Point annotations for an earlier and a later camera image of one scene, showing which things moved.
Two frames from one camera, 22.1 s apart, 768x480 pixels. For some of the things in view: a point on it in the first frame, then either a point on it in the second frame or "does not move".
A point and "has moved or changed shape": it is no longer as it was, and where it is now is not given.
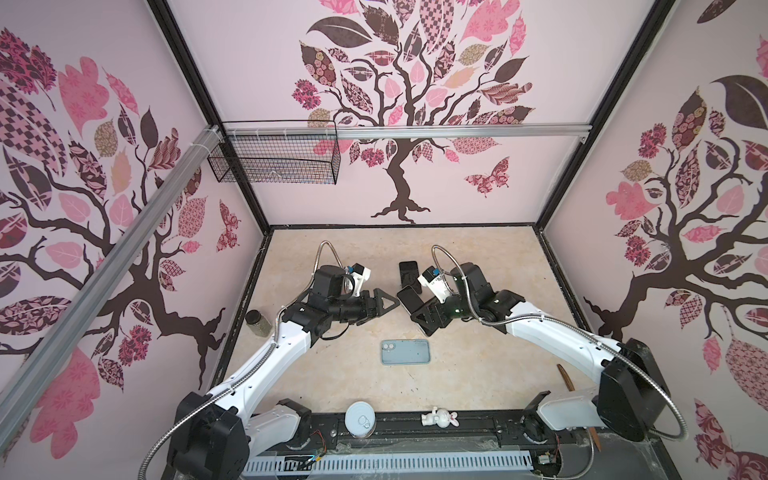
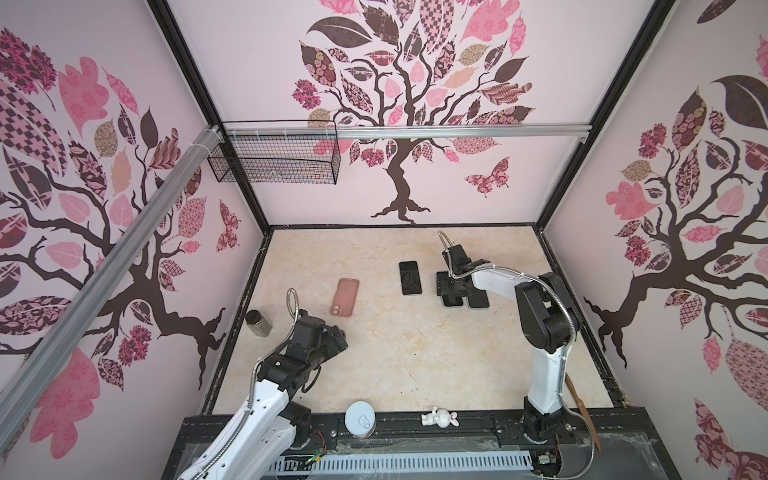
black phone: (410, 299) has moved or changed shape
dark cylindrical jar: (258, 323) does not move
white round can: (360, 419) does not move
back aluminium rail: (403, 130) does not move
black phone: (409, 273) does not move
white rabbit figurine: (441, 417) does not move
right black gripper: (434, 307) -> (442, 287)
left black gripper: (367, 312) -> (329, 341)
